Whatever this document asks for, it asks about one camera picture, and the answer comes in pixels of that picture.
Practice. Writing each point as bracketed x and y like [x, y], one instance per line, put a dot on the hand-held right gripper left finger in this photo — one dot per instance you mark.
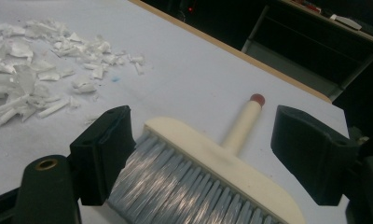
[103, 149]

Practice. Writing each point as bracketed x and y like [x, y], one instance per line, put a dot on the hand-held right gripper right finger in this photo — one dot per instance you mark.
[312, 155]

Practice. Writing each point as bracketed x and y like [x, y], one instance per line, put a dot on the pile of white paper scraps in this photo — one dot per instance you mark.
[38, 68]

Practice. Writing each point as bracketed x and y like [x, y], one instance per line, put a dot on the cream hand brush grey bristles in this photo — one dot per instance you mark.
[206, 174]

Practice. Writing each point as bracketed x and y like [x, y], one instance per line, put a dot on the dark metal shelf rack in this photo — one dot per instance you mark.
[318, 53]

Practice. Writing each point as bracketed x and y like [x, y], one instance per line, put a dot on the white flat device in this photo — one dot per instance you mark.
[345, 21]

